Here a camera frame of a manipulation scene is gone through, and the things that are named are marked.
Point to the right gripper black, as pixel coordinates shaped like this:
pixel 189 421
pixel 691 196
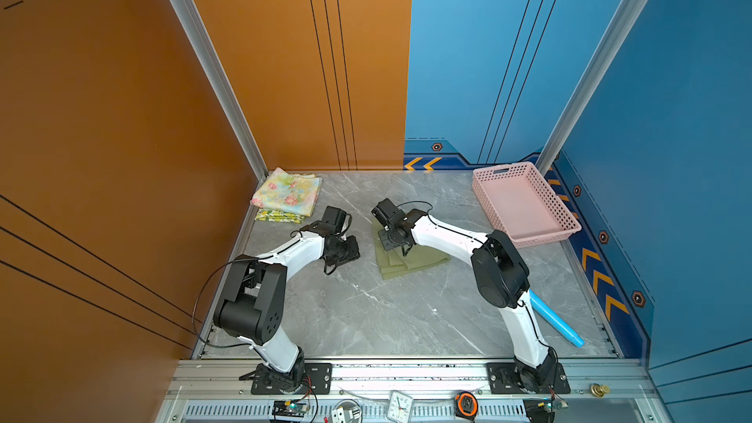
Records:
pixel 384 241

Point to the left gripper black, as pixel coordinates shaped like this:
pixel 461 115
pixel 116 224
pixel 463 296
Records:
pixel 353 254

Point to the olive green skirt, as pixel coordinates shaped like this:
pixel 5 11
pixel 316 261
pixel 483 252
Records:
pixel 395 263

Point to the pastel floral skirt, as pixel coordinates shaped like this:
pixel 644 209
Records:
pixel 288 193

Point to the lemon print skirt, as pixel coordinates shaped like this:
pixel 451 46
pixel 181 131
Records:
pixel 279 216

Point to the pink plastic basket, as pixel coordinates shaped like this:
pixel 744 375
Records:
pixel 519 201

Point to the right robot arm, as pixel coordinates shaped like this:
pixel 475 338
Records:
pixel 501 276

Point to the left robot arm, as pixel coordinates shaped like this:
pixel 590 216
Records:
pixel 251 302

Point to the green circuit board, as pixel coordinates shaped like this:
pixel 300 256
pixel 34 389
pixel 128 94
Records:
pixel 289 411

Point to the white power plug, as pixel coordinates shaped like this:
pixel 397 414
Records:
pixel 347 411

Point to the white square clock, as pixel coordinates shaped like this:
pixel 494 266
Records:
pixel 399 408

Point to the light blue plastic tube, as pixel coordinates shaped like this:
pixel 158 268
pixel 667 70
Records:
pixel 553 319

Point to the orange black tape measure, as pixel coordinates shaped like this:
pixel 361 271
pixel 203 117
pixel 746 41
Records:
pixel 466 406

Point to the brass round knob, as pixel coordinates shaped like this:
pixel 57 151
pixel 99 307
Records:
pixel 600 391

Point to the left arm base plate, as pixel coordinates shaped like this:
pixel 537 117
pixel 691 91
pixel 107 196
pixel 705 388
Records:
pixel 316 376

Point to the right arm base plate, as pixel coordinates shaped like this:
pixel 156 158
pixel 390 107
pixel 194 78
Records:
pixel 503 379

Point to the black board with wires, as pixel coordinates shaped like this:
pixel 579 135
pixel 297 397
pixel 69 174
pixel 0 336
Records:
pixel 543 410

